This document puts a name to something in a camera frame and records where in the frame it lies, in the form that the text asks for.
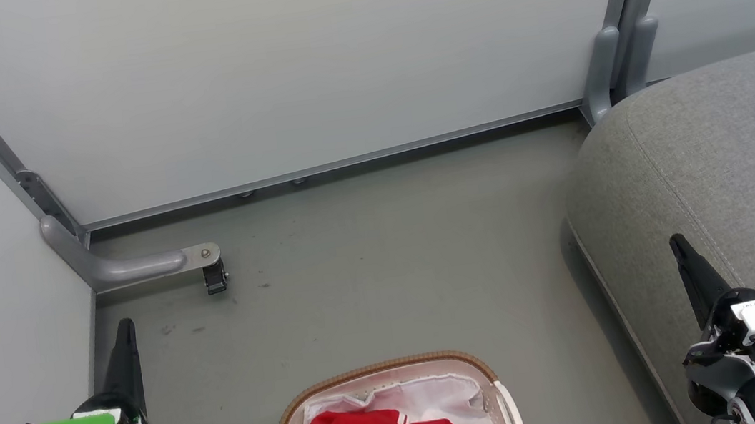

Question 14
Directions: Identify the grey fabric sofa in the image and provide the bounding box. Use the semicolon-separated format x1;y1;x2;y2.
548;45;755;424

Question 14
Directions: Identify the long grey partition foot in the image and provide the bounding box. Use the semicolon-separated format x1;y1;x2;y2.
38;194;225;300

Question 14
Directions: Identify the black caster wheel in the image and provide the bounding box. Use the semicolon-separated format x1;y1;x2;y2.
202;258;232;296

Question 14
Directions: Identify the short grey partition foot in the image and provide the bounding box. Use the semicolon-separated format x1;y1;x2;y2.
571;24;631;128
606;14;668;101

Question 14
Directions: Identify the white wicker-rimmed laundry basket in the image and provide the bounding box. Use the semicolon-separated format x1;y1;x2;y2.
260;342;528;424

